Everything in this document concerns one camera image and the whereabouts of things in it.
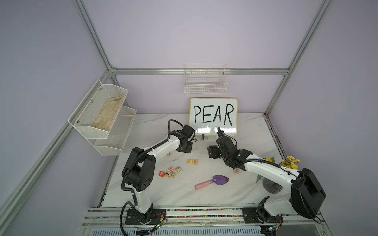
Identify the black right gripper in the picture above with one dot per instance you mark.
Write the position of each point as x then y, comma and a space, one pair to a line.
211, 151

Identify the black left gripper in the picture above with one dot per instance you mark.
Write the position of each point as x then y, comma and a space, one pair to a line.
189, 149

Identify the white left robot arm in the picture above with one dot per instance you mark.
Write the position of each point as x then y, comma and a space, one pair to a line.
138, 172

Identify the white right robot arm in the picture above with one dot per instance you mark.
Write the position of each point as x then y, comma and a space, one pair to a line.
306, 194

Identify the wooden block letter F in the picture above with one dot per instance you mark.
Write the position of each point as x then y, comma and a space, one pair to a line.
178, 169

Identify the red letter block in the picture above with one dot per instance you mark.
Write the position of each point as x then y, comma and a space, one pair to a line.
162, 174

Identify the purple pink toy trowel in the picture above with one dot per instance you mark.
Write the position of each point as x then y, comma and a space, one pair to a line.
217, 179

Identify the yellow flower bouquet vase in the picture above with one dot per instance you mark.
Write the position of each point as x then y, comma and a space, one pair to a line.
277, 176

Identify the white mesh lower shelf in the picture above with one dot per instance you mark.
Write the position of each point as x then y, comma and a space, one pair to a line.
118, 135

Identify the white mesh shelf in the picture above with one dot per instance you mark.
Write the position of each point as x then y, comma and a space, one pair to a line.
118, 135
83, 117

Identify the beige cloth in shelf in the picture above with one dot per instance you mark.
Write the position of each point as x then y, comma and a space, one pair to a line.
108, 113

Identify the white mesh upper shelf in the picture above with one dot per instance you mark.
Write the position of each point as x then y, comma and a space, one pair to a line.
83, 117

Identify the whiteboard with yellow frame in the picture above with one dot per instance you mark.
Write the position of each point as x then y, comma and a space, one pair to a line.
209, 114

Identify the white wire wall basket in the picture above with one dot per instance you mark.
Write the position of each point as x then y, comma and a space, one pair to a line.
205, 79

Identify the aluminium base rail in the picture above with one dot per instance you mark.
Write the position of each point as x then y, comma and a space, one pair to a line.
200, 221

